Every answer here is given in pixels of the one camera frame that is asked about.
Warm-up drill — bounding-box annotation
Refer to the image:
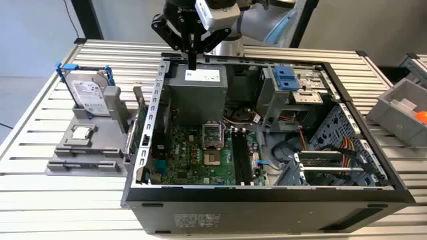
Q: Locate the silver CPU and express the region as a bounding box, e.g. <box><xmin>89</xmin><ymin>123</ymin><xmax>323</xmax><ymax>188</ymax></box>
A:
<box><xmin>71</xmin><ymin>126</ymin><xmax>92</xmax><ymax>140</ymax></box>

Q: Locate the orange ball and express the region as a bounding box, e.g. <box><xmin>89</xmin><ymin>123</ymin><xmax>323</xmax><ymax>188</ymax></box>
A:
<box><xmin>411</xmin><ymin>110</ymin><xmax>427</xmax><ymax>125</ymax></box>

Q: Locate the green graphics card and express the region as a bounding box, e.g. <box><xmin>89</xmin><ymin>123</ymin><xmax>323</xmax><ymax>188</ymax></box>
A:
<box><xmin>123</xmin><ymin>85</ymin><xmax>151</xmax><ymax>162</ymax></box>

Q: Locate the white block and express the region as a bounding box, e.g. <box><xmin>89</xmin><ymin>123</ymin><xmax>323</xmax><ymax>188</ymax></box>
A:
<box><xmin>388</xmin><ymin>98</ymin><xmax>418</xmax><ymax>113</ymax></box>

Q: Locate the grey crate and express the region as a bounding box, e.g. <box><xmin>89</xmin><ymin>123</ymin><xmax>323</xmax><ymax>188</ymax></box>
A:
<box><xmin>398</xmin><ymin>53</ymin><xmax>427</xmax><ymax>90</ymax></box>

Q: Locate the silver drive bay cage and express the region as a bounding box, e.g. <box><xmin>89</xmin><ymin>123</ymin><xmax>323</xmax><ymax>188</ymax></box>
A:
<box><xmin>256</xmin><ymin>64</ymin><xmax>339</xmax><ymax>132</ymax></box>

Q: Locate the black post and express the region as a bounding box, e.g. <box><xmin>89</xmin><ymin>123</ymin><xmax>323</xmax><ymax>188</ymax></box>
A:
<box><xmin>288</xmin><ymin>0</ymin><xmax>320</xmax><ymax>49</ymax></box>
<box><xmin>71</xmin><ymin>0</ymin><xmax>105</xmax><ymax>41</ymax></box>

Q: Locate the hard disk in blue carrier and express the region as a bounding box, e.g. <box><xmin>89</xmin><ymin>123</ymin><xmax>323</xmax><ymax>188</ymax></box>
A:
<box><xmin>53</xmin><ymin>62</ymin><xmax>115</xmax><ymax>119</ymax></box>

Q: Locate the grey parts rack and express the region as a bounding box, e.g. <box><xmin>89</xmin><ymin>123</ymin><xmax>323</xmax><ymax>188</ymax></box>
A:
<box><xmin>44</xmin><ymin>86</ymin><xmax>141</xmax><ymax>177</ymax></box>

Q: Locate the orange red wire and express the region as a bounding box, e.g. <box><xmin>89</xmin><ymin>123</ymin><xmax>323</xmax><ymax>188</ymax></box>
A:
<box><xmin>297</xmin><ymin>124</ymin><xmax>308</xmax><ymax>151</ymax></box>

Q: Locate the black PC case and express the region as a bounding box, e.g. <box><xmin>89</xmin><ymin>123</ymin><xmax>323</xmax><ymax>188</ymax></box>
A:
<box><xmin>119</xmin><ymin>51</ymin><xmax>416</xmax><ymax>236</ymax></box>

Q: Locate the coloured wire bundle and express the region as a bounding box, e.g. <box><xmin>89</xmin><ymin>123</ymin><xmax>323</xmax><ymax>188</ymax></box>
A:
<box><xmin>336</xmin><ymin>136</ymin><xmax>358</xmax><ymax>172</ymax></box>

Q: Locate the green motherboard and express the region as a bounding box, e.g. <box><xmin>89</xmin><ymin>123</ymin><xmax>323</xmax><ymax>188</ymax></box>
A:
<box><xmin>149</xmin><ymin>124</ymin><xmax>268</xmax><ymax>187</ymax></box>

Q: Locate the grey power supply unit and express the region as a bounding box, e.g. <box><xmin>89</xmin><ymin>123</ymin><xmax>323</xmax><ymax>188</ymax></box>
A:
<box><xmin>164</xmin><ymin>62</ymin><xmax>231</xmax><ymax>126</ymax></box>

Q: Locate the CPU socket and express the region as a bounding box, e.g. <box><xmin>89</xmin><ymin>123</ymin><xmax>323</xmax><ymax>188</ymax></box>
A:
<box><xmin>203</xmin><ymin>149</ymin><xmax>223</xmax><ymax>167</ymax></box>

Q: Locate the grey plastic bin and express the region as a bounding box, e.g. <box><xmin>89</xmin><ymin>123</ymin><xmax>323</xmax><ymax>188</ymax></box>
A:
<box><xmin>366</xmin><ymin>77</ymin><xmax>427</xmax><ymax>149</ymax></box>

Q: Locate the grey disk bay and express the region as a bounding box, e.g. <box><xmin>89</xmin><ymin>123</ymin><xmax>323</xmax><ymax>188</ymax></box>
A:
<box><xmin>275</xmin><ymin>149</ymin><xmax>390</xmax><ymax>187</ymax></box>

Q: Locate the black RAM slot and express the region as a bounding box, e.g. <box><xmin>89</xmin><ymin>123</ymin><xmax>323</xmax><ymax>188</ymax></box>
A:
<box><xmin>231</xmin><ymin>127</ymin><xmax>244</xmax><ymax>186</ymax></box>
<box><xmin>235</xmin><ymin>127</ymin><xmax>248</xmax><ymax>186</ymax></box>
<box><xmin>239</xmin><ymin>127</ymin><xmax>252</xmax><ymax>186</ymax></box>

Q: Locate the blue plastic drive latch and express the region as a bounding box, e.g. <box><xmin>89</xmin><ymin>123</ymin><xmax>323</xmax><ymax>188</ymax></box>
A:
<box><xmin>273</xmin><ymin>65</ymin><xmax>300</xmax><ymax>91</ymax></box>

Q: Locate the metal socket cover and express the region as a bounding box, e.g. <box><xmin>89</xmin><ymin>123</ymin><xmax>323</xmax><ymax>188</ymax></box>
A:
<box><xmin>201</xmin><ymin>121</ymin><xmax>224</xmax><ymax>150</ymax></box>

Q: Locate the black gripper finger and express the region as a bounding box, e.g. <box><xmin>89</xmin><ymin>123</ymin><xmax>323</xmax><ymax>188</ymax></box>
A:
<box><xmin>149</xmin><ymin>14</ymin><xmax>193</xmax><ymax>71</ymax></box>
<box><xmin>192</xmin><ymin>27</ymin><xmax>232</xmax><ymax>71</ymax></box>

